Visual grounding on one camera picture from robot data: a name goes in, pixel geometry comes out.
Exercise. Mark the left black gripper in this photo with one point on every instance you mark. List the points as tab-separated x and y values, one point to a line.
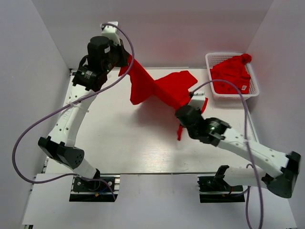
123	54

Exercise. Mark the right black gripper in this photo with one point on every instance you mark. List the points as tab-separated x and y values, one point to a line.
198	111

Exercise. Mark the red t shirt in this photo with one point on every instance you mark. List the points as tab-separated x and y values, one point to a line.
172	89

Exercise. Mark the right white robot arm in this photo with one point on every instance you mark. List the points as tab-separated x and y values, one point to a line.
273	170

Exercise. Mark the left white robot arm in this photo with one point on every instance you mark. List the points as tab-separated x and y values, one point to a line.
59	145

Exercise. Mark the red t shirts in basket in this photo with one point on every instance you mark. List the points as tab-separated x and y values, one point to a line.
233	70

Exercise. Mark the white plastic basket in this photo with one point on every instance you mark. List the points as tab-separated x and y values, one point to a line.
224	91

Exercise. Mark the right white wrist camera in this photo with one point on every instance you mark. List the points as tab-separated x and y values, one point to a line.
198	100

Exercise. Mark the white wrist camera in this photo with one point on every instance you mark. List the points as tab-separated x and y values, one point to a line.
198	100
111	33

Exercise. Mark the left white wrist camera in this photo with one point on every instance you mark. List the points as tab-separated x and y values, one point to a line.
111	33

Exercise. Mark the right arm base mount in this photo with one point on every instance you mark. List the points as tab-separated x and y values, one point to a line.
211	192

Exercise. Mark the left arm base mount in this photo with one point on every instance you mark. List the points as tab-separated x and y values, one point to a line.
92	191

